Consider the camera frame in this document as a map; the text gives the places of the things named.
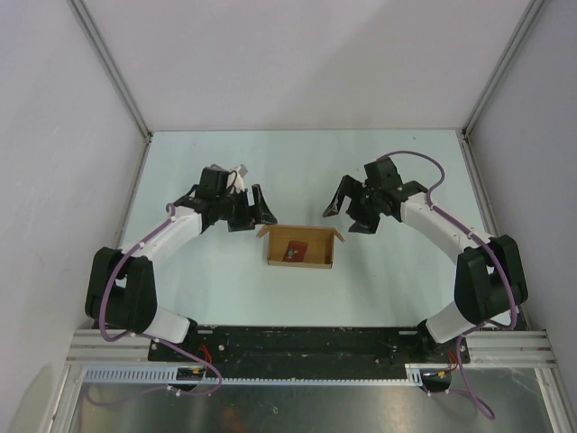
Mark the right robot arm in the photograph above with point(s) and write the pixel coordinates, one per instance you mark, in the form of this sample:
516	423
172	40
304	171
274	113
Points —
489	277

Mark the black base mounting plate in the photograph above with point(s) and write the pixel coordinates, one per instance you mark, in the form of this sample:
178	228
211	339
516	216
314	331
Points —
399	345

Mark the brown cardboard paper box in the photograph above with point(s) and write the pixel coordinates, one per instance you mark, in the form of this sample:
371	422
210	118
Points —
320	251

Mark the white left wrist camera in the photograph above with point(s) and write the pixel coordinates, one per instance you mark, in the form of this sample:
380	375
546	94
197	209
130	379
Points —
235	181

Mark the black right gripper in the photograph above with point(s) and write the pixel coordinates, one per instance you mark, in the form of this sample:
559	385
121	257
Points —
352	188

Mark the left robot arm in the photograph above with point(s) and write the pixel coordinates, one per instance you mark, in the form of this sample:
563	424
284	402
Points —
122	289

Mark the small red packet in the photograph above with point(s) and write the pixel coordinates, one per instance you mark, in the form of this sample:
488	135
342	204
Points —
296	252

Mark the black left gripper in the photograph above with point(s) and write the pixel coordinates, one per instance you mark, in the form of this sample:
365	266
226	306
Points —
259	213

